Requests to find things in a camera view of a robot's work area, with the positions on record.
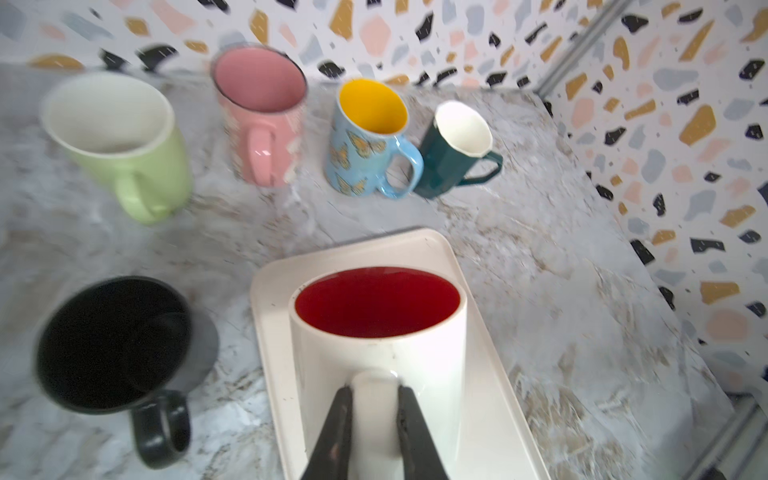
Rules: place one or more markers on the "black mug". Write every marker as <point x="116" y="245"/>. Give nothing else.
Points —
<point x="130" y="344"/>

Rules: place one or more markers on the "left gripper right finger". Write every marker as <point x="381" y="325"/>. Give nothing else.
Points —
<point x="421" y="460"/>

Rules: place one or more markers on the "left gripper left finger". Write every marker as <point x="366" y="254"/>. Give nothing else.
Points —
<point x="331" y="455"/>

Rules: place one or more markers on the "light green mug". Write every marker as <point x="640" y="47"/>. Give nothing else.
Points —
<point x="123" y="132"/>

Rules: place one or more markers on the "white mug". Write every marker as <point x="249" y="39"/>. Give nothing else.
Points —
<point x="374" y="329"/>

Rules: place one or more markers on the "pink mug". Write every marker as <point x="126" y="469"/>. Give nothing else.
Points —
<point x="262" y="94"/>

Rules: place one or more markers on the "beige serving tray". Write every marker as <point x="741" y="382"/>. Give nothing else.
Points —
<point x="495" y="440"/>

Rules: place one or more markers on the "dark green mug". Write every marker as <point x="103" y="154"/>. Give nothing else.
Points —
<point x="457" y="139"/>

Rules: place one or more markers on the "light blue mug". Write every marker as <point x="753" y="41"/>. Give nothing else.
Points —
<point x="367" y="132"/>

